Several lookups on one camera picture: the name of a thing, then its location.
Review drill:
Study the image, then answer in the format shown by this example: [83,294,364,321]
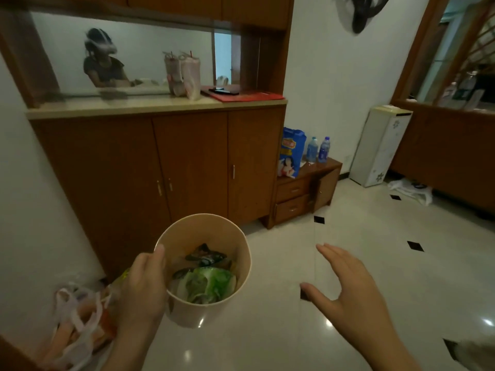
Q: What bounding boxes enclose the person's right hand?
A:
[300,243,391,346]

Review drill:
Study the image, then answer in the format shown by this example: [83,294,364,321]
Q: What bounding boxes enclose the person's left hand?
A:
[122,244,168,327]

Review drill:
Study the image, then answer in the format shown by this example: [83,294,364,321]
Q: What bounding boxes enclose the green wrapper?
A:
[172,266,237,305]

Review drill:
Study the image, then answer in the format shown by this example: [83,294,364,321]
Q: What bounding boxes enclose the dark blue snack wrapper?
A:
[185,243,228,267]

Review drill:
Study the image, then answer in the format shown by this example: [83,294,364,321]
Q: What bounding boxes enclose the pink plastic bin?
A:
[154,213,253,329]

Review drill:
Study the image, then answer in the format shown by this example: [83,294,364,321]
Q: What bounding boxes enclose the person's left forearm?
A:
[100,320,155,371]

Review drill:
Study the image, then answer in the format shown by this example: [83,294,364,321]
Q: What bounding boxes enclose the white orange plastic bags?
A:
[38,274,130,371]

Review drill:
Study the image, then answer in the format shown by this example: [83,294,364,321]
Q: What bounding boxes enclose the white plastic bag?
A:
[388,178,433,207]

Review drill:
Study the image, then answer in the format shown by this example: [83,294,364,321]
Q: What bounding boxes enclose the white floor cabinet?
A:
[349,105,414,189]

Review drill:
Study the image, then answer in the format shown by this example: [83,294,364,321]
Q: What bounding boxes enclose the blue printed bag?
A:
[277,127,307,179]

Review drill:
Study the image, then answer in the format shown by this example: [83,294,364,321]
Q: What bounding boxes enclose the wooden partition cabinet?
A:
[390,0,495,213]

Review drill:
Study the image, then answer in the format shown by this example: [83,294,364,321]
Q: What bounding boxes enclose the pink plastic wrapped bundle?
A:
[178,52,202,101]

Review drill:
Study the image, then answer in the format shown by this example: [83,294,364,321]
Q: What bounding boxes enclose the cabinet mirror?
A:
[30,11,242,98]

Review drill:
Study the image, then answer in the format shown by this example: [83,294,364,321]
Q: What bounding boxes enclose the large wooden wall cabinet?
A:
[0,0,294,282]

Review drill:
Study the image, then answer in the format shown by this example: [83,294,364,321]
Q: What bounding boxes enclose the dark anchor wall clock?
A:
[350,0,393,35]

